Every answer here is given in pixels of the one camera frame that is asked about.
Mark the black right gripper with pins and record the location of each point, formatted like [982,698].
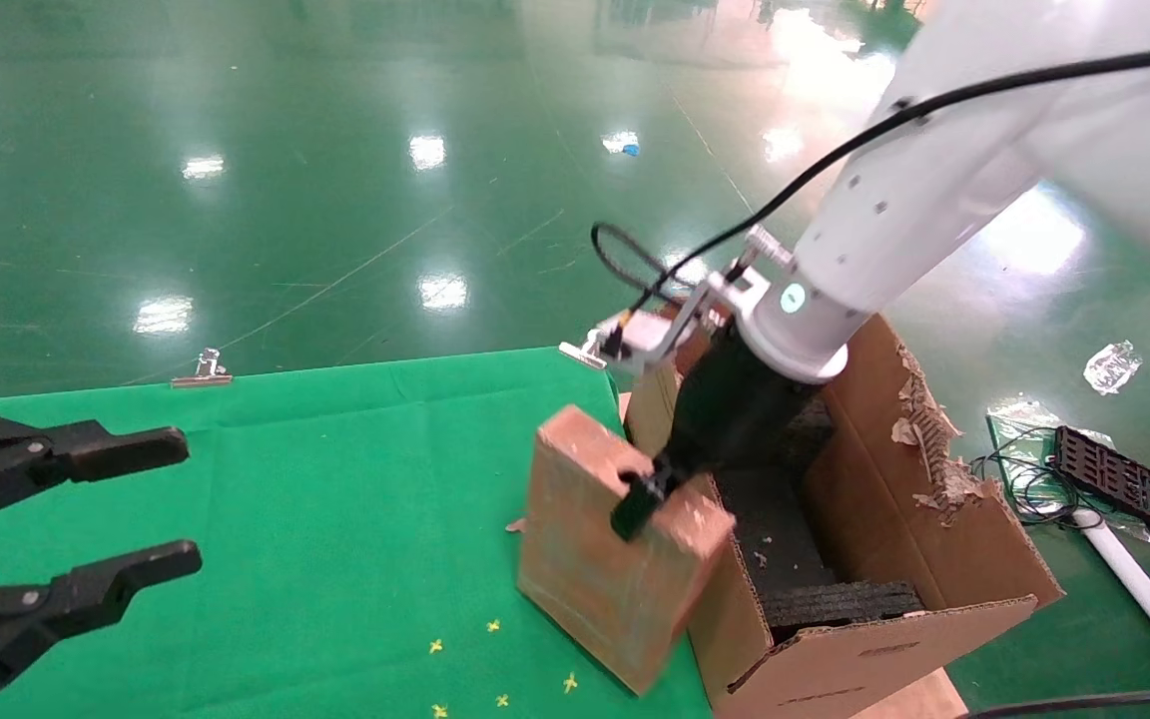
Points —
[735,414]

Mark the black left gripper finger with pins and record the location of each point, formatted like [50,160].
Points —
[56,454]
[56,604]

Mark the small taped cardboard box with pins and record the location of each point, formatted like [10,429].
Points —
[585,579]

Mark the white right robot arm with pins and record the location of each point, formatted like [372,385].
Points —
[934,180]

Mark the large open cardboard carton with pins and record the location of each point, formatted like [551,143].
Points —
[954,559]

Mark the black foam base sheet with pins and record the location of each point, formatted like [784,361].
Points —
[775,539]

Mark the silver binder clip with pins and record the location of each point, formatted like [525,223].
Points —
[580,353]
[206,371]

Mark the black foam block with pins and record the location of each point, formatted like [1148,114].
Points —
[815,439]
[835,604]

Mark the green table cloth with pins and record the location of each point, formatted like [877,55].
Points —
[335,499]

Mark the clear plastic bag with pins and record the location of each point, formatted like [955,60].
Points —
[1019,414]

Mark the black grid tray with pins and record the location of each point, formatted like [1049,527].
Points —
[1122,481]

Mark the crumpled clear plastic wrapper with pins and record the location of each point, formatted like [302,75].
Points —
[1112,365]

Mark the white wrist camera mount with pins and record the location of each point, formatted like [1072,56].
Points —
[665,330]

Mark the white metal leg frame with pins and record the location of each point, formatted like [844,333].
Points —
[1134,574]

